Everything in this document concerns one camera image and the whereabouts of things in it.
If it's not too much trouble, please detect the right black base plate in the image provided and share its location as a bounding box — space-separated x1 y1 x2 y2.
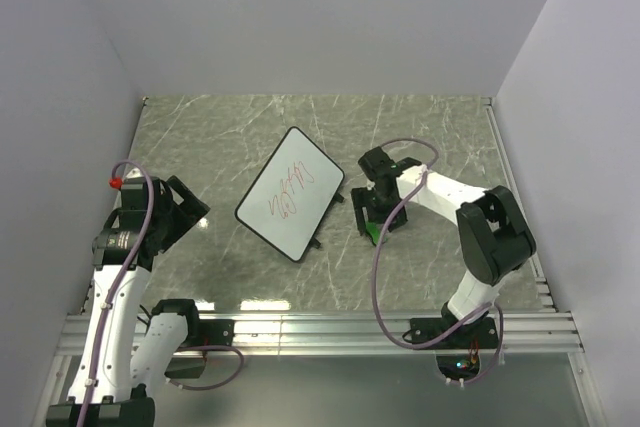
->
402 317 499 350

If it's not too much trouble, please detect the white board black frame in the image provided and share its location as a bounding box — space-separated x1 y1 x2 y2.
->
234 126 345 262

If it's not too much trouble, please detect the aluminium rail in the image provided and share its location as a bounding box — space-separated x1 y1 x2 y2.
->
54 311 586 358
481 97 558 312

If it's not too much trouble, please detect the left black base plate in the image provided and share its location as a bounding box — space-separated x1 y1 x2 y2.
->
184 319 235 347

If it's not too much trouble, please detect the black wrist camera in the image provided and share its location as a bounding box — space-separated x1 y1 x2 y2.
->
120 177 161 212
358 147 394 181

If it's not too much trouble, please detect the aluminium front rail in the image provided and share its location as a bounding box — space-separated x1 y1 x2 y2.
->
54 311 586 358

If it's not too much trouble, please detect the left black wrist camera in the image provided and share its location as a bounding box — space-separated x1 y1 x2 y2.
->
120 177 161 212

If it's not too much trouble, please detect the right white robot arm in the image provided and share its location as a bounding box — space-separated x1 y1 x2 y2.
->
351 148 537 347

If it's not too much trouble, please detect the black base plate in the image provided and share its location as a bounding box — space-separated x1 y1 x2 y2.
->
184 319 235 347
402 317 499 350

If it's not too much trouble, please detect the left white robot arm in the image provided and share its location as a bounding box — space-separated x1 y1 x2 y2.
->
45 176 209 426

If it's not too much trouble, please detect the aluminium right side rail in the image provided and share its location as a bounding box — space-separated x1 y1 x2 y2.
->
481 97 558 312

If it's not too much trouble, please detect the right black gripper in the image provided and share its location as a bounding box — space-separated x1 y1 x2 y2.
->
350 185 408 234

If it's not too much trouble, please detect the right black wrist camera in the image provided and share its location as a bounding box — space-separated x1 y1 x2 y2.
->
358 147 394 181

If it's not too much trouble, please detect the green whiteboard eraser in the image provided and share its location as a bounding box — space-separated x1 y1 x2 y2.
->
365 221 380 246

